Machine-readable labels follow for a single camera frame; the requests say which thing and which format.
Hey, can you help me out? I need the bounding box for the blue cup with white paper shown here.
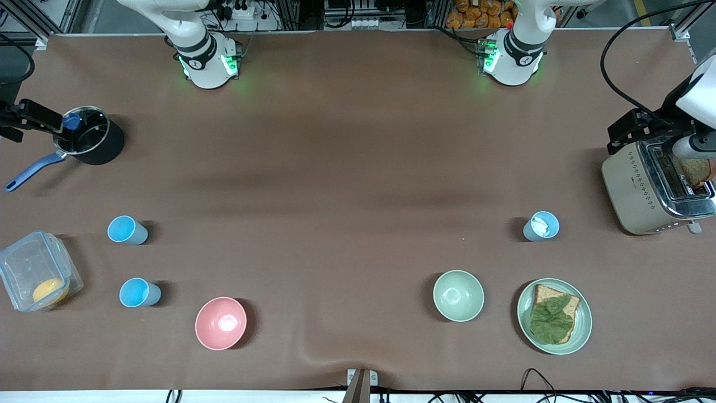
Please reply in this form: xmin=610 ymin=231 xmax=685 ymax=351
xmin=523 ymin=211 xmax=560 ymax=242

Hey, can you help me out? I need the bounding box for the light blue cup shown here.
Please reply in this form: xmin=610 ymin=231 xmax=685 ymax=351
xmin=119 ymin=278 xmax=162 ymax=308
xmin=107 ymin=215 xmax=149 ymax=246

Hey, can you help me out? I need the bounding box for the glass lid blue knob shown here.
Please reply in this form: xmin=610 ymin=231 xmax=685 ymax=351
xmin=54 ymin=106 xmax=108 ymax=154

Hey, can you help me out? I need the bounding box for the beige chrome toaster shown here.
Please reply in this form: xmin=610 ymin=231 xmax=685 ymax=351
xmin=601 ymin=134 xmax=716 ymax=236

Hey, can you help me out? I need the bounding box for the brown toast slice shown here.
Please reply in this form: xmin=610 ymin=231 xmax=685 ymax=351
xmin=673 ymin=158 xmax=716 ymax=189

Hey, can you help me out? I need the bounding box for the clear plastic food container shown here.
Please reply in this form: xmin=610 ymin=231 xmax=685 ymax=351
xmin=0 ymin=231 xmax=84 ymax=312

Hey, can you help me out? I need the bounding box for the brown bread slice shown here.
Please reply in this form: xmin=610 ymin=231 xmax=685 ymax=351
xmin=530 ymin=284 xmax=581 ymax=344

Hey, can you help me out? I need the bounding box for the yellow orange food piece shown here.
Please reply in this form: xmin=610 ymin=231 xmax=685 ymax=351
xmin=32 ymin=278 xmax=70 ymax=306

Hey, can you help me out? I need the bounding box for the bag of orange buns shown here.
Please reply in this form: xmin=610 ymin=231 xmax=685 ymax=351
xmin=445 ymin=0 xmax=515 ymax=30

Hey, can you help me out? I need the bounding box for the pale green plate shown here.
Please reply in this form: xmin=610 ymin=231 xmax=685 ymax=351
xmin=516 ymin=278 xmax=593 ymax=355

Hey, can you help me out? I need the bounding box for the green lettuce leaf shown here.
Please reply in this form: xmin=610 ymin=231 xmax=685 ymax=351
xmin=529 ymin=296 xmax=577 ymax=344

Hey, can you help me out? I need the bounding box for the pale green bowl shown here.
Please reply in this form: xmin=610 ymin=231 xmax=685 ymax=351
xmin=432 ymin=270 xmax=485 ymax=322

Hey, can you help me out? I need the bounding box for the pink bowl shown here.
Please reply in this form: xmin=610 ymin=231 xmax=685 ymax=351
xmin=195 ymin=297 xmax=247 ymax=351

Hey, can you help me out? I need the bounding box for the black pot blue handle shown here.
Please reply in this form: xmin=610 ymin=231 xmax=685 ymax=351
xmin=4 ymin=105 xmax=125 ymax=193

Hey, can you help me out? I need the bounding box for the black looped floor cable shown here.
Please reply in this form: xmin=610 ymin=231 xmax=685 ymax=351
xmin=520 ymin=368 xmax=560 ymax=403

